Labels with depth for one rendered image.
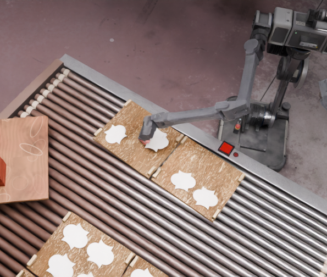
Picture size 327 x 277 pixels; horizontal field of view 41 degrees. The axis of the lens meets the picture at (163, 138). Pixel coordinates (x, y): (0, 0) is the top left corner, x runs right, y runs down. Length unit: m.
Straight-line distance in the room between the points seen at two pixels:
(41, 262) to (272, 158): 1.92
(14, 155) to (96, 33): 2.16
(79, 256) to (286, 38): 1.57
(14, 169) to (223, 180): 1.13
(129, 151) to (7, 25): 2.38
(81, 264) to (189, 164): 0.80
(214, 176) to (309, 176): 1.43
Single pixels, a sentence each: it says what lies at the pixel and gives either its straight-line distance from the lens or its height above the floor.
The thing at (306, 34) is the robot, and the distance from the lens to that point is 2.49.
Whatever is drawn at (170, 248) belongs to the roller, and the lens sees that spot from 2.34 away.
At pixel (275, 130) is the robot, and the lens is 3.61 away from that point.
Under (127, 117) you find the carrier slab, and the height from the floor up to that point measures 0.94.
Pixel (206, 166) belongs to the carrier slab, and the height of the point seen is 0.94.
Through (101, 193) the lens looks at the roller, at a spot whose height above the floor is 0.92.
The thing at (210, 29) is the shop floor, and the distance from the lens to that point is 4.49.
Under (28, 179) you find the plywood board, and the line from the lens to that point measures 2.40.
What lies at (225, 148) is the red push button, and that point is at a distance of 2.61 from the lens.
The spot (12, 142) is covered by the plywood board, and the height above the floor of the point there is 1.04.
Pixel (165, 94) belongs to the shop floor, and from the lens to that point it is 3.92.
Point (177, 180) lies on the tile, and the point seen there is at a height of 0.94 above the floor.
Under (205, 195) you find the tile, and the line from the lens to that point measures 2.44.
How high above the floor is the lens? 3.16
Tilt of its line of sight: 59 degrees down
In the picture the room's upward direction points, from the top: 8 degrees clockwise
